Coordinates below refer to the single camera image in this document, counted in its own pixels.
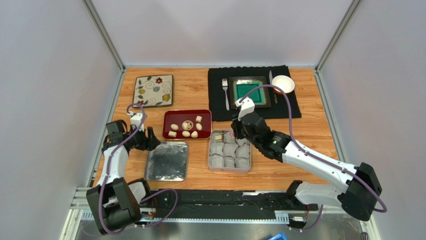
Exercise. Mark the floral square plate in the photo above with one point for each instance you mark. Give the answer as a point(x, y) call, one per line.
point(154, 91)

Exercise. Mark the pink metal tin box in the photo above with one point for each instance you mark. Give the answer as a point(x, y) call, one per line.
point(230, 155)

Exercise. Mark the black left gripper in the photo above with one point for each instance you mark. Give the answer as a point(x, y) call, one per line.
point(153, 142)

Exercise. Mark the white oval chocolate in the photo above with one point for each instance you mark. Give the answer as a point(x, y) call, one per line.
point(186, 133)
point(198, 126)
point(174, 127)

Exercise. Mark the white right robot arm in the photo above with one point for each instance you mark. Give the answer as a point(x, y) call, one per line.
point(356, 189)

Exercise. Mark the green square plate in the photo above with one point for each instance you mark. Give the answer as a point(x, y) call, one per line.
point(239, 86)

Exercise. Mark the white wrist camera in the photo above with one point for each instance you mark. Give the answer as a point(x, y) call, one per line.
point(137, 122)
point(245, 106)

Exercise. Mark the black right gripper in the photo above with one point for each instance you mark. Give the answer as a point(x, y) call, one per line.
point(240, 126)

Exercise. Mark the pink handled metal tongs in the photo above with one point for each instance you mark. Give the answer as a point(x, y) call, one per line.
point(231, 134)

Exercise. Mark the black cloth placemat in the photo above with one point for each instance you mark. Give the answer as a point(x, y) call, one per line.
point(216, 94)

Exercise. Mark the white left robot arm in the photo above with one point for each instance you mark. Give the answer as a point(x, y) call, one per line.
point(114, 203)

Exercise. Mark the white orange bowl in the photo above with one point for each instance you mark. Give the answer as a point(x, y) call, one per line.
point(285, 83)

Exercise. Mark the silver fork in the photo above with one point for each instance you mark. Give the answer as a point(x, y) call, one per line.
point(225, 89)

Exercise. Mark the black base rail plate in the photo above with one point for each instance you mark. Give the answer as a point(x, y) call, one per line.
point(191, 204)

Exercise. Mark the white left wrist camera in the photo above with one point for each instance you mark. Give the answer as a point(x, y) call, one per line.
point(137, 122)

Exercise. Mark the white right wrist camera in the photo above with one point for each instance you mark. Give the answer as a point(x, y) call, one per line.
point(245, 106)

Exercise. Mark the white heart chocolate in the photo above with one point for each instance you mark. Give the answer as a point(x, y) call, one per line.
point(194, 134)
point(187, 125)

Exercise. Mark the blue plastic object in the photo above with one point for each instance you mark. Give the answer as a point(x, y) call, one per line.
point(279, 236)

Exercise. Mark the red lacquer tray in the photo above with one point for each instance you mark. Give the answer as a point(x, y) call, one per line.
point(179, 116)

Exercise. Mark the silver tin lid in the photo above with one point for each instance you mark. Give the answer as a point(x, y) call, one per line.
point(167, 162)

